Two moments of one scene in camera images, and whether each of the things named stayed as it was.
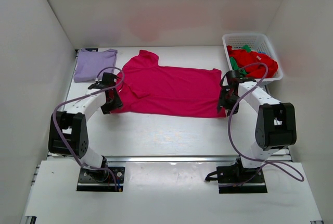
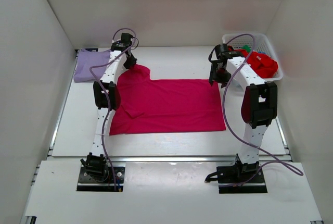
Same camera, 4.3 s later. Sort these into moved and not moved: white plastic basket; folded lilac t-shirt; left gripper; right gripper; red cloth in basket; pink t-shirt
Moved: right gripper; pink t-shirt; left gripper
Not moved: white plastic basket; folded lilac t-shirt; red cloth in basket
